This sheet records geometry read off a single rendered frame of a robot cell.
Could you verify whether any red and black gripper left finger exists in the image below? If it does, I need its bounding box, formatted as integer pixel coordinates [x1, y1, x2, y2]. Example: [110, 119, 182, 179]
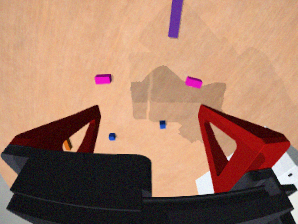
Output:
[9, 105, 101, 153]

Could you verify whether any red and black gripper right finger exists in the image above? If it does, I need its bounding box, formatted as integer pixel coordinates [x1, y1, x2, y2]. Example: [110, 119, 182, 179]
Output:
[198, 104, 291, 193]

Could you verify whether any orange rod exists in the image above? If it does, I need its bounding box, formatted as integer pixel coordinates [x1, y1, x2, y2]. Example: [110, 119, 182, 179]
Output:
[63, 138, 72, 151]

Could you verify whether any small blue block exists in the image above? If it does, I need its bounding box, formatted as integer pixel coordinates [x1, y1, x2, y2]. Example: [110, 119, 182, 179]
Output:
[159, 120, 166, 129]
[108, 133, 116, 141]

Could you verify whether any purple rod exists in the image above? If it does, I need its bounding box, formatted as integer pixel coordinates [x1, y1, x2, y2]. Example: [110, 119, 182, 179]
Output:
[168, 0, 183, 38]

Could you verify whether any magenta rod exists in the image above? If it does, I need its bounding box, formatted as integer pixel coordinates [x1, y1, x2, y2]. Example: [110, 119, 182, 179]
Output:
[95, 74, 112, 84]
[185, 76, 203, 89]

